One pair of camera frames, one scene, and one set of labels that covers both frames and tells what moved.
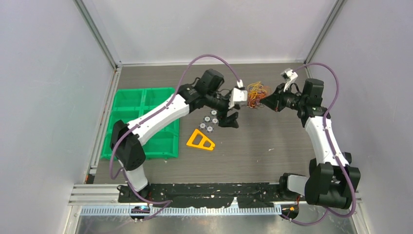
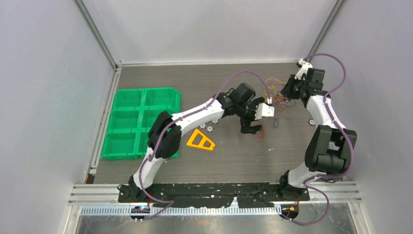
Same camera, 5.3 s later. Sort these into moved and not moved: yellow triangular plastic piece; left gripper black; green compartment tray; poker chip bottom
Moved: left gripper black
Not moved: green compartment tray; poker chip bottom; yellow triangular plastic piece
